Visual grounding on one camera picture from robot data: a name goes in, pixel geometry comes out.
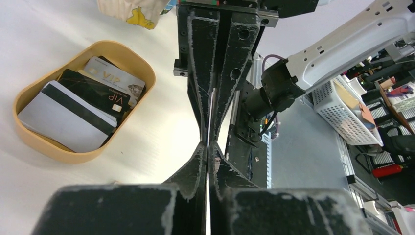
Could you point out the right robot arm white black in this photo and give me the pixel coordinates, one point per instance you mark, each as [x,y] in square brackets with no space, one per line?
[217,41]

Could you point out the white perforated storage basket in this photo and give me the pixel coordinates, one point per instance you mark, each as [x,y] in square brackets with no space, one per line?
[338,104]

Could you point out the white magnetic stripe card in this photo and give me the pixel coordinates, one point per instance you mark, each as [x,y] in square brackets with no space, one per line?
[59,114]

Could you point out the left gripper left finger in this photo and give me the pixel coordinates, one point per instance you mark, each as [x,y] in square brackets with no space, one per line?
[175,207]

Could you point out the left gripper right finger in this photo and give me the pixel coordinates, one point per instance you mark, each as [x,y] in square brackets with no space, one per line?
[239,207]

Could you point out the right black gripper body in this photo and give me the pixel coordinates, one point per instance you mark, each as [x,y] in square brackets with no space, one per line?
[269,12]

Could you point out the yellow dinosaur print garment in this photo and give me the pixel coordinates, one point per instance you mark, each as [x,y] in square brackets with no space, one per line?
[144,13]

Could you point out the black VIP credit card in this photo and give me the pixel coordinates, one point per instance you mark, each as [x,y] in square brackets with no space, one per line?
[107,99]

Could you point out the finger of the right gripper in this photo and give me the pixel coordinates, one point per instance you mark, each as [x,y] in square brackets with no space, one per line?
[243,29]
[203,25]

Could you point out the silver VIP card in tray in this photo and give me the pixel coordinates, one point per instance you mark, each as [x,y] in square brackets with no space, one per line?
[114,77]

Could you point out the oval wooden card tray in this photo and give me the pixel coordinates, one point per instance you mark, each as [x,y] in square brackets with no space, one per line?
[113,52]

